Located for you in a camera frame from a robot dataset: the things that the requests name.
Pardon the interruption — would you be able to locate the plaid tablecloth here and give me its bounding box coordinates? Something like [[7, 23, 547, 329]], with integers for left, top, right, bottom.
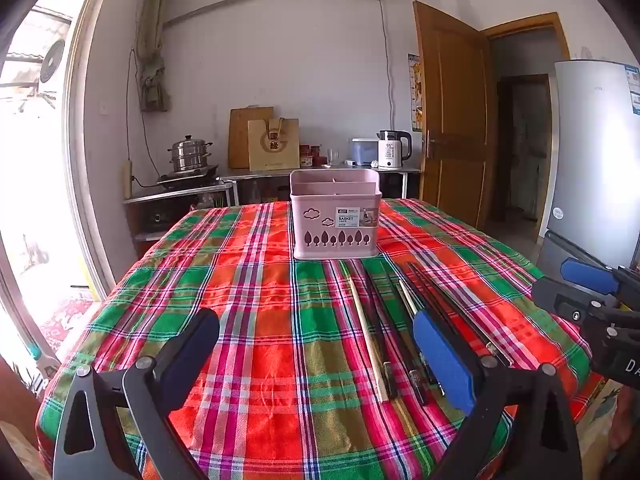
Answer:
[[35, 198, 609, 480]]

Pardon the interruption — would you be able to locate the black induction cooker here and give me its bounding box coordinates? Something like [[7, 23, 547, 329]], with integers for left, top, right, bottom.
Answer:
[[156, 163, 221, 189]]

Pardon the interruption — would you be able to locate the wooden door frame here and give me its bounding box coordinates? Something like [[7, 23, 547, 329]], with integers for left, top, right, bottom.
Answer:
[[481, 12, 572, 77]]

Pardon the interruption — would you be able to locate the wooden door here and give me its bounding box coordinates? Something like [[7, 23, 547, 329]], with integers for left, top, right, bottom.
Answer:
[[412, 0, 497, 231]]

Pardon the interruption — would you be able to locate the metal shelf unit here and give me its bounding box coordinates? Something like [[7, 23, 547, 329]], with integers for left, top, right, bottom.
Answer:
[[219, 162, 422, 207]]

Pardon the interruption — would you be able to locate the white window frame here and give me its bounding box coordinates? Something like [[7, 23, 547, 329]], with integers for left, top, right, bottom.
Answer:
[[0, 0, 119, 382]]

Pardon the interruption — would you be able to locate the red floor mat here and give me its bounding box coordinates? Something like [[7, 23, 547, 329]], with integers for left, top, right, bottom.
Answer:
[[39, 298, 97, 357]]

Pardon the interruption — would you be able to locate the low metal shelf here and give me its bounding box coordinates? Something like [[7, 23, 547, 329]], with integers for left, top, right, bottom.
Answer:
[[122, 179, 239, 247]]

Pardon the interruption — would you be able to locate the pink utensil basket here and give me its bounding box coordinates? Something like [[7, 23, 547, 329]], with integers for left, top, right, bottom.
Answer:
[[290, 168, 384, 261]]

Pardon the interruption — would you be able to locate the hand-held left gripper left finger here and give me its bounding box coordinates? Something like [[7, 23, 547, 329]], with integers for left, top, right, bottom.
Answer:
[[52, 308, 221, 480]]

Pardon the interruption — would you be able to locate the clear plastic container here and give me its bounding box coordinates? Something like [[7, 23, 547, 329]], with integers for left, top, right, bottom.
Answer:
[[351, 137, 380, 166]]

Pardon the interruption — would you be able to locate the light wooden chopstick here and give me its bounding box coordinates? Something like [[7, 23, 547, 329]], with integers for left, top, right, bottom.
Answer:
[[395, 280, 421, 314], [348, 276, 390, 405]]

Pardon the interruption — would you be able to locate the white electric kettle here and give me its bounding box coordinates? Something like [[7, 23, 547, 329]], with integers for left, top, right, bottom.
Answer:
[[376, 129, 413, 169]]

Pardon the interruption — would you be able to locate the white air conditioner cable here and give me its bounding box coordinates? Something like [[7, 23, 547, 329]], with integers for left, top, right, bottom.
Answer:
[[378, 0, 397, 137]]

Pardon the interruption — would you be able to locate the tan paper bag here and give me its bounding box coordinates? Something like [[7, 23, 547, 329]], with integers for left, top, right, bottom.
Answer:
[[247, 117, 301, 172]]

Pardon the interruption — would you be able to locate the black chopstick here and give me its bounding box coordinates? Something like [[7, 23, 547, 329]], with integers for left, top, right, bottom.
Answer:
[[406, 261, 502, 362], [381, 270, 429, 406], [362, 262, 399, 401], [412, 262, 514, 367], [390, 280, 446, 397]]

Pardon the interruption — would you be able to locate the beige wrapped pipe bundle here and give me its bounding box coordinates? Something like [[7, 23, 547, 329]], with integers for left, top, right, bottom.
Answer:
[[135, 0, 172, 114]]

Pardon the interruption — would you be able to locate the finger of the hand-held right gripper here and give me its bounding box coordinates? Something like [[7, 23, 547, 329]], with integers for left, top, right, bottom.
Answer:
[[531, 276, 622, 336], [560, 257, 622, 297]]

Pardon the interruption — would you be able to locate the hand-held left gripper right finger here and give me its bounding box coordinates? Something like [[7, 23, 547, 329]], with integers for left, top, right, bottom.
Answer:
[[413, 309, 584, 480]]

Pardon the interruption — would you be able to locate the grey wall pipe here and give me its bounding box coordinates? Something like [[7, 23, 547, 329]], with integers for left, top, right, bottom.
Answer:
[[164, 0, 277, 27]]

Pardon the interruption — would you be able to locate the steel steamer pot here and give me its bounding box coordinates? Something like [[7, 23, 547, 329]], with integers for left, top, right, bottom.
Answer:
[[167, 134, 214, 174]]

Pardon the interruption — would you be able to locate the wooden cutting board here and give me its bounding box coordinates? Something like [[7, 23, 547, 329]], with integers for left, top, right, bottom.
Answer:
[[228, 106, 275, 170]]

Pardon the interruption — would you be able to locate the silver refrigerator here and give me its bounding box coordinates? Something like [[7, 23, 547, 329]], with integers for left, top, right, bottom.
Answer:
[[537, 59, 640, 282]]

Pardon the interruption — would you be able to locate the wall poster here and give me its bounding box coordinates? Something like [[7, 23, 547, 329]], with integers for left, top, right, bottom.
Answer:
[[407, 53, 425, 133]]

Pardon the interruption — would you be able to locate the outdoor air conditioner unit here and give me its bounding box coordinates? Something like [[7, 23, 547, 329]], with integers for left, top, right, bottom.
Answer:
[[37, 37, 69, 97]]

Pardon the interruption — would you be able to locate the black power cable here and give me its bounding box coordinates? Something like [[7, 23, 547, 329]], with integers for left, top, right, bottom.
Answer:
[[126, 48, 162, 187]]

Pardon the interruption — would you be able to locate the pale patterned cloth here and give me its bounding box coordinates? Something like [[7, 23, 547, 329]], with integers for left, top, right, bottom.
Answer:
[[575, 377, 640, 480]]

